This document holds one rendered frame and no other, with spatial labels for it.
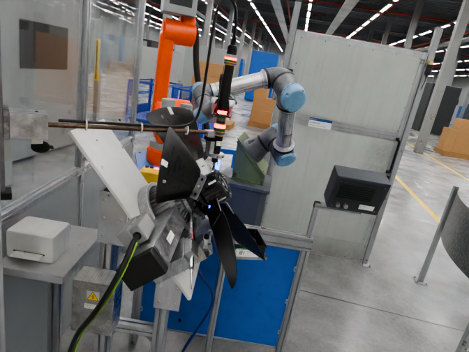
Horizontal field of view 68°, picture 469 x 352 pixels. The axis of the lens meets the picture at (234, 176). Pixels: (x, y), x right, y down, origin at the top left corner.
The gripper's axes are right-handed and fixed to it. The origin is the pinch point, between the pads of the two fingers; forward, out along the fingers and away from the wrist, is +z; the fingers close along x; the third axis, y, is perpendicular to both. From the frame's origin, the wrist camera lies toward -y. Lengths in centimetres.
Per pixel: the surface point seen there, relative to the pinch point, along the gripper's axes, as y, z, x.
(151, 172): 43, -36, 31
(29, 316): 108, 0, 70
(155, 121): 10.5, 3.1, 22.5
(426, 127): 65, -964, -572
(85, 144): 18.5, 20.9, 39.4
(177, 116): 8.9, -4.4, 16.1
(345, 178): 28, -32, -61
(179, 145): 12.4, 25.3, 9.3
